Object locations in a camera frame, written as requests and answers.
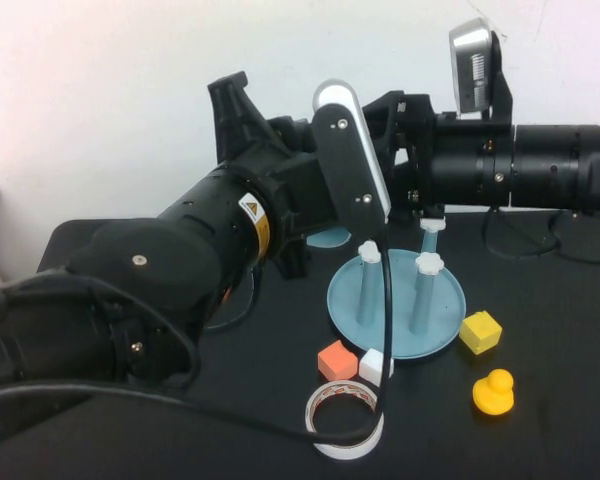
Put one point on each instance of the yellow foam cube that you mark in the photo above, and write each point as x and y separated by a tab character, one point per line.
480	334

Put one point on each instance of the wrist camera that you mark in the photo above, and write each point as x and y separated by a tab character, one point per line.
475	70
345	165

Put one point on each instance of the blue four-post cup stand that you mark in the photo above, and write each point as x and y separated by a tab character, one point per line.
350	300

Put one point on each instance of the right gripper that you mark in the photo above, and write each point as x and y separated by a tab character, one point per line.
460	165

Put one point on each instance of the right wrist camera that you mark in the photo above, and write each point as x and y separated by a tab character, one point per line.
475	70

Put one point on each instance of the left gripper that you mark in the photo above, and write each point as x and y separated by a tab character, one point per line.
295	190

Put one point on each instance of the orange foam cube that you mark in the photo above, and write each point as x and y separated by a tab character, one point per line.
336	364

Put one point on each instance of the white foam cube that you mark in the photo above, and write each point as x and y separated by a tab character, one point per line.
370	367

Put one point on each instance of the white double-sided tape roll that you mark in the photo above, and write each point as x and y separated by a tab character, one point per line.
311	410

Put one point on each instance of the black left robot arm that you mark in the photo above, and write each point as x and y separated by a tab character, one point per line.
145	260

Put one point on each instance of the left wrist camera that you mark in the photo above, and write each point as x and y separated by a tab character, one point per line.
345	165

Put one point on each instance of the light blue plastic cup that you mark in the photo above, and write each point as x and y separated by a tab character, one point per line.
327	239

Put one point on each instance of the yellow rubber duck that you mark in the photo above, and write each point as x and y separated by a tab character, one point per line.
492	395

